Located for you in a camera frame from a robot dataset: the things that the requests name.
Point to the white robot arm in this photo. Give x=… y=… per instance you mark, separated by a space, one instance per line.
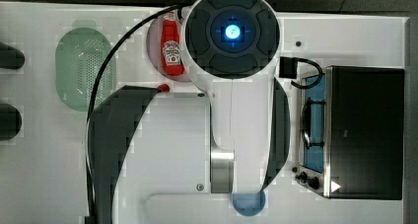
x=228 y=143

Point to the black toaster oven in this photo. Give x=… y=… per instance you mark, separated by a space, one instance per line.
x=352 y=133

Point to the red strawberry toy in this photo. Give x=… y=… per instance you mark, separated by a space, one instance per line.
x=164 y=88

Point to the red ketchup bottle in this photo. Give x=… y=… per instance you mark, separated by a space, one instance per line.
x=170 y=50

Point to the pink round plate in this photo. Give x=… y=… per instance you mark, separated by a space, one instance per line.
x=153 y=43

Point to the blue bowl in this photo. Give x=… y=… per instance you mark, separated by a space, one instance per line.
x=248 y=204

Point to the green oval colander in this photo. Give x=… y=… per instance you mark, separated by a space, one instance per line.
x=79 y=56

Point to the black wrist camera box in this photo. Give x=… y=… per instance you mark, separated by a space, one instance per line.
x=288 y=67

